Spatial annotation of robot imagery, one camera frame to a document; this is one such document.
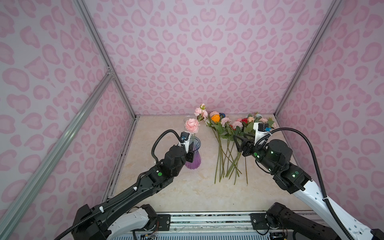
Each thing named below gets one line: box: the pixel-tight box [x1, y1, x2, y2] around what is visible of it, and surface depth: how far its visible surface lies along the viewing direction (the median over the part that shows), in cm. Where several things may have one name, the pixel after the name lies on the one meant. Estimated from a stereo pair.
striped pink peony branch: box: [194, 104, 223, 139], surface depth 77 cm
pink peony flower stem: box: [184, 118, 200, 144], surface depth 72 cm
